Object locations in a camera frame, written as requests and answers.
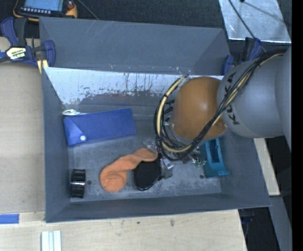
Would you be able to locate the orange cloth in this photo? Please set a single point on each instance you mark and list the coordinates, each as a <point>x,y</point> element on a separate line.
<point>114,175</point>

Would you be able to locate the blue snap pouch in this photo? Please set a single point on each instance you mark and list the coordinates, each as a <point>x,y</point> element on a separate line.
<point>101,125</point>

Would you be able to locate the black oval case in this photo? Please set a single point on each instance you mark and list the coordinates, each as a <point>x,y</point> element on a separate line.
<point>146,175</point>

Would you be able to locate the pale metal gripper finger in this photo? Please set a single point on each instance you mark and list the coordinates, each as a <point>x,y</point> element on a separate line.
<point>167,168</point>
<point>149,145</point>

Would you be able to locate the pale wood board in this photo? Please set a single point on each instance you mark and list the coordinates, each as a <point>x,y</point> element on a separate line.
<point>17,140</point>

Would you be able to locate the teal plastic holder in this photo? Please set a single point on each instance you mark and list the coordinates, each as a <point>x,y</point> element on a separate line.
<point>215,163</point>

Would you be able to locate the grey metal bin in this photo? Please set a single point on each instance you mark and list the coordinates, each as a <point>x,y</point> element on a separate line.
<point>130,48</point>

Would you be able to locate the black ribbed knob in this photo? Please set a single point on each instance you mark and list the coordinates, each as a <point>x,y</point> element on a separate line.
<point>77,183</point>

